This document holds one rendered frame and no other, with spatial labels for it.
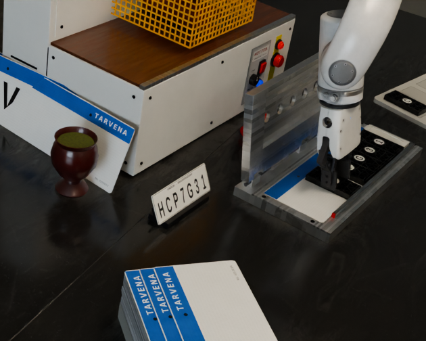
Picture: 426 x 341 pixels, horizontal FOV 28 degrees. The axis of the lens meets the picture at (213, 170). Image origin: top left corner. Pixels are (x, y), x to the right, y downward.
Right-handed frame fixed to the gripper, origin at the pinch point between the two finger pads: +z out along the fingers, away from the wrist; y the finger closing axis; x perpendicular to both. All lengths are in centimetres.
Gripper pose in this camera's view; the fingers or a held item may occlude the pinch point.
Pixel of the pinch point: (335, 174)
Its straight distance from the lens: 165.7
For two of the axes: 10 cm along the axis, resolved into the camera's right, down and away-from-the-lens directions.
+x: -8.3, -2.3, 5.1
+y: 5.6, -3.7, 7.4
